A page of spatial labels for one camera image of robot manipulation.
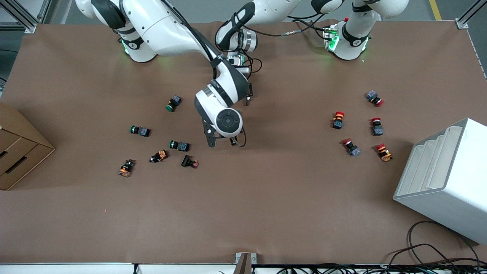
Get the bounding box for aluminium frame profile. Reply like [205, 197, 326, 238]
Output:
[0, 0, 52, 33]
[455, 0, 487, 29]

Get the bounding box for black looped cable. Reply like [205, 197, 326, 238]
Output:
[388, 221, 482, 269]

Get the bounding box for brown paper table cover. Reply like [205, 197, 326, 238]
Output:
[0, 19, 487, 265]

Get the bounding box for red mushroom button orange block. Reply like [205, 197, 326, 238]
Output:
[375, 143, 393, 162]

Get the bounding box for black cable bundle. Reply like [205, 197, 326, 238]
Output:
[276, 263, 487, 274]

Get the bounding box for metal table edge bracket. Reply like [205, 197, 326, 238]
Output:
[235, 252, 257, 274]

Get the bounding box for white stepped storage bin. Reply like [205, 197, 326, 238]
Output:
[393, 117, 487, 245]

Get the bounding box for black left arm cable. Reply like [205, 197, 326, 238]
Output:
[243, 15, 328, 38]

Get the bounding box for brown cardboard box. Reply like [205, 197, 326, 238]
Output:
[0, 101, 56, 191]

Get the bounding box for white table edge rail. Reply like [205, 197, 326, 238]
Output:
[0, 263, 236, 274]

